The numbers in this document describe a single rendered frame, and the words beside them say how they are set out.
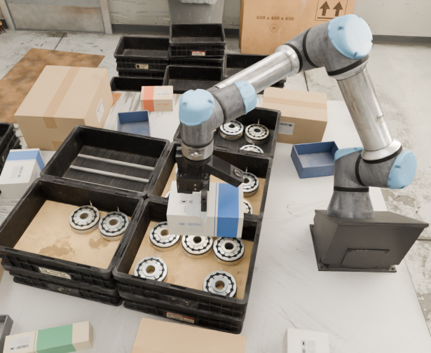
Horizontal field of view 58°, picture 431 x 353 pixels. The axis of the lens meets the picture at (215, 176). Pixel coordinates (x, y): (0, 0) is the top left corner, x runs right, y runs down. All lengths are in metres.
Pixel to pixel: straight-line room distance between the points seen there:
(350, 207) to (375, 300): 0.35
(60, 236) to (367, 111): 1.05
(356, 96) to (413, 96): 2.71
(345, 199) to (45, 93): 1.36
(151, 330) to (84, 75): 1.28
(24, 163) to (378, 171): 1.35
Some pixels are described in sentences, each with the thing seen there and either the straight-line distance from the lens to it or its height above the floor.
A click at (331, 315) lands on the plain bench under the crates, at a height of 0.70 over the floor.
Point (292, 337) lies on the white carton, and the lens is 1.25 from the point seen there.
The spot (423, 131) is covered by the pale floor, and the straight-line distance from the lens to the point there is 3.49.
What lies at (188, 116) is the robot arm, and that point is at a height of 1.44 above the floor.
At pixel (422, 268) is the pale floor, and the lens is 2.56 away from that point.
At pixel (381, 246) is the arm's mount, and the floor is 0.86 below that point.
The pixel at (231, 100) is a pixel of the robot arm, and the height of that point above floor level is 1.43.
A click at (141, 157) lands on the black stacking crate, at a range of 1.62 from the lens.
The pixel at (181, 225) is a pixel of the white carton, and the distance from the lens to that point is 1.05.
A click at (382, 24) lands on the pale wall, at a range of 4.49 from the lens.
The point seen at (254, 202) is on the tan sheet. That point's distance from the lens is 1.45.
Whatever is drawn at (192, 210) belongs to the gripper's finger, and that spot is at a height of 1.16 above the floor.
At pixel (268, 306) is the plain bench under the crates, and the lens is 1.38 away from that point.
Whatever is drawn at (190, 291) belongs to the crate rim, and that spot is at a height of 0.93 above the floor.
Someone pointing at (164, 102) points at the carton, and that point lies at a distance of 2.02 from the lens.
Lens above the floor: 1.94
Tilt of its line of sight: 47 degrees down
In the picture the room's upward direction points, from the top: 2 degrees clockwise
